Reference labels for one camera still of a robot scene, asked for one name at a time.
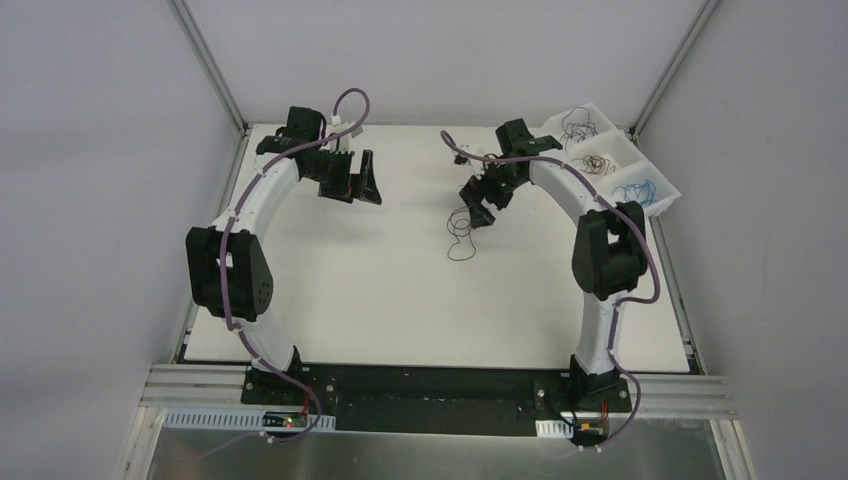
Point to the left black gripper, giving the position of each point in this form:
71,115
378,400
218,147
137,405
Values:
347,183

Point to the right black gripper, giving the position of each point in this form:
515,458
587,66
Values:
489,195

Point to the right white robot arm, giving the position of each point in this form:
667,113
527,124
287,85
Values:
610,252

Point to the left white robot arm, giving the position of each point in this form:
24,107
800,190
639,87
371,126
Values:
229,272

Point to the white compartment tray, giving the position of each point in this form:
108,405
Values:
604,154

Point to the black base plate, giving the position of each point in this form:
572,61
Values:
439,400

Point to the right white cable duct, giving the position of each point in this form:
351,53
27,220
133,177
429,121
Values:
557,429

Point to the white cable duct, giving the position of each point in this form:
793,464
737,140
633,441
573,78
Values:
254,420
557,429

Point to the left corner aluminium post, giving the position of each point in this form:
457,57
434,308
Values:
202,52

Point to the corner aluminium post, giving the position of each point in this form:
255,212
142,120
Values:
202,52
699,23

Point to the aluminium frame rail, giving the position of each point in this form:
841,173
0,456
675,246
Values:
674,396

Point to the left white cable duct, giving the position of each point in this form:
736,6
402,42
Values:
254,420

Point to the right corner aluminium post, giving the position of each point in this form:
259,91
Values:
699,23

